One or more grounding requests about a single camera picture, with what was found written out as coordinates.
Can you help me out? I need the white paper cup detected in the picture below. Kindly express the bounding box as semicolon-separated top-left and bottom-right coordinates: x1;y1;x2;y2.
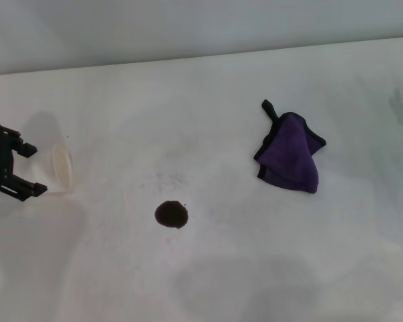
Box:
18;142;75;195

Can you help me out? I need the purple rag with black trim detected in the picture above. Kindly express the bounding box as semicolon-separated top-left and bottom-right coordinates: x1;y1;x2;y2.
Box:
253;99;327;195

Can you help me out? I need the black water stain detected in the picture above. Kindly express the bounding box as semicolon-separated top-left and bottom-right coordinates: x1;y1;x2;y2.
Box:
154;200;190;231

